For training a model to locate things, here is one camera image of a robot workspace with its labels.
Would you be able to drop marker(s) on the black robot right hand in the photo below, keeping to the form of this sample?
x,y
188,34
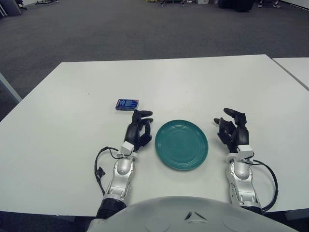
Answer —
x,y
241,135

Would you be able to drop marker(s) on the dark bulky background furniture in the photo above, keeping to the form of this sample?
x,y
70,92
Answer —
x,y
235,4

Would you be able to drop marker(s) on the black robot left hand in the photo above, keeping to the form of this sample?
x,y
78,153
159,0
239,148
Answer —
x,y
131,133

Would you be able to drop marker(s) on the teal round plate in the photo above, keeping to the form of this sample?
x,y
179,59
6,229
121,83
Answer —
x,y
181,145

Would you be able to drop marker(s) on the grey robot torso shell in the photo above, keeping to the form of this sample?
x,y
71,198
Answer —
x,y
169,215

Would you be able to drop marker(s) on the blue gum box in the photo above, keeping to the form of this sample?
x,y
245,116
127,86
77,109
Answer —
x,y
126,104

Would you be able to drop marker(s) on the white neighbouring table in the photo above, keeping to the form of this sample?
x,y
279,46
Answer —
x,y
297,68

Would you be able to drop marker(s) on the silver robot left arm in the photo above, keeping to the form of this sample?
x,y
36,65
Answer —
x,y
123,170

